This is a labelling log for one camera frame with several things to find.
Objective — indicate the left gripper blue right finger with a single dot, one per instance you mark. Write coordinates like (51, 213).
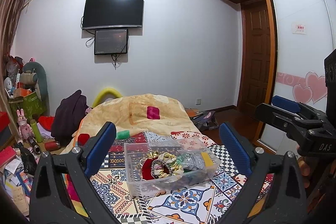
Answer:
(238, 148)

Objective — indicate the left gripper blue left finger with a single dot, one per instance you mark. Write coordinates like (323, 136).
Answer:
(97, 147)

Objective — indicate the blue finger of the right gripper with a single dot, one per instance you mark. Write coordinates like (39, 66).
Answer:
(286, 104)

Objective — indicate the yellow green sponge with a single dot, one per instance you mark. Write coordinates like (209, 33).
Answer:
(207, 159)

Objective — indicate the silver glitter pouch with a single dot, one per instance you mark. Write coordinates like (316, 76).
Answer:
(200, 158)

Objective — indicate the red velvet drawstring pouch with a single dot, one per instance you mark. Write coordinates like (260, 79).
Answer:
(149, 170)

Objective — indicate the green knitted cloth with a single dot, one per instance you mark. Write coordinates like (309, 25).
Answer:
(189, 162)

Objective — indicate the person's right hand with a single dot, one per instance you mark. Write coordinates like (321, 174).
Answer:
(306, 166)

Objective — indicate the grey backpack on floor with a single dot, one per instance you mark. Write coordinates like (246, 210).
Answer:
(206, 121)

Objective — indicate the brown wooden door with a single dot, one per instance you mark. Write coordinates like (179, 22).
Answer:
(256, 57)

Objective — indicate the red thermos bottle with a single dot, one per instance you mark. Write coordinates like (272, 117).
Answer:
(52, 146)

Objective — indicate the dark purple jacket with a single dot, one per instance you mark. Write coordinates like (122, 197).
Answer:
(68, 117)

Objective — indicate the yellow foam tube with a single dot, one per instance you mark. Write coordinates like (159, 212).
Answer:
(105, 93)

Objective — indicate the beige patchwork quilt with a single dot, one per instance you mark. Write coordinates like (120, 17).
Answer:
(148, 112)

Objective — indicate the clear plastic storage bin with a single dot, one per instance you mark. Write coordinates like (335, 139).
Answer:
(135, 152)

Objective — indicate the patterned patchwork bedsheet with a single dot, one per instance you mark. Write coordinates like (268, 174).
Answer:
(205, 202)

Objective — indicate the black flashlight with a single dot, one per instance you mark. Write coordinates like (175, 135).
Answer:
(34, 145)

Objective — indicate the green bottle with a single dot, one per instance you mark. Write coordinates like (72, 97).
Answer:
(36, 132)

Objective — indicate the pink bunny doll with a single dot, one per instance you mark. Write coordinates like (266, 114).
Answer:
(25, 130)

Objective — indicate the white heart sliding wardrobe door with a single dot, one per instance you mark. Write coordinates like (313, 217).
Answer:
(305, 33)

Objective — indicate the green patterned storage box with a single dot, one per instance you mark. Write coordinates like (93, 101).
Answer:
(31, 105)

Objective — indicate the red box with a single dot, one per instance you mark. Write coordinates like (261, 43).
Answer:
(4, 120)

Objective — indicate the grey plush toy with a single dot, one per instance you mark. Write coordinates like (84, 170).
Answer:
(34, 76)

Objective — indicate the small black monitor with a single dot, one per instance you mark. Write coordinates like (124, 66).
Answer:
(111, 41)

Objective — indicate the striped brown curtain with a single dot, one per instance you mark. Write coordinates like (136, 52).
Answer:
(10, 14)

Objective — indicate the white wall socket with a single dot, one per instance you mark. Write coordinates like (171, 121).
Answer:
(198, 101)

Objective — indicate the large wall television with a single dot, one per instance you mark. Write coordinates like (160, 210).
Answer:
(112, 14)

